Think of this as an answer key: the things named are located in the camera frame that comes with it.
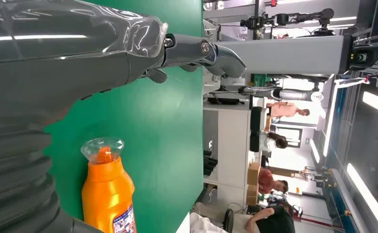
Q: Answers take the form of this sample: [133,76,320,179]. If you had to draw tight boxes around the orange plastic bottle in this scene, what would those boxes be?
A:
[80,137,137,233]

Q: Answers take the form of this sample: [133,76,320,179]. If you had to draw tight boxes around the white cabinet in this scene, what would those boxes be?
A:
[203,102,251,195]

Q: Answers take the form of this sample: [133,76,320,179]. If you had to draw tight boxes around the person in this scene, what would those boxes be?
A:
[189,212,228,233]
[259,131,289,152]
[258,168,289,195]
[266,101,310,118]
[246,205,296,233]

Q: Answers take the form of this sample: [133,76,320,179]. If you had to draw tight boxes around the brown cardboard box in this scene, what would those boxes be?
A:
[247,162,261,186]
[246,184,259,206]

